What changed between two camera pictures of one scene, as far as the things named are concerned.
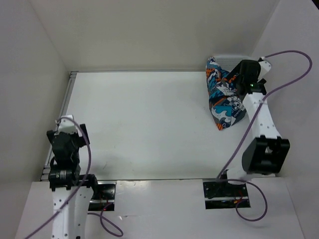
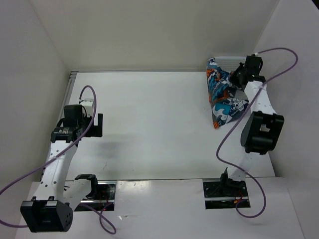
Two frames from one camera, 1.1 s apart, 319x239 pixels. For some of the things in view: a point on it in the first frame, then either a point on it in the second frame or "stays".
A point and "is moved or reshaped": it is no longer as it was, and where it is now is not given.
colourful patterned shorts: x=226 y=101 is moved or reshaped
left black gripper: x=81 y=141 -> x=95 y=130
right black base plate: x=224 y=195 stays
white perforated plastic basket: x=229 y=62 stays
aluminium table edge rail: x=45 y=169 stays
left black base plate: x=103 y=199 stays
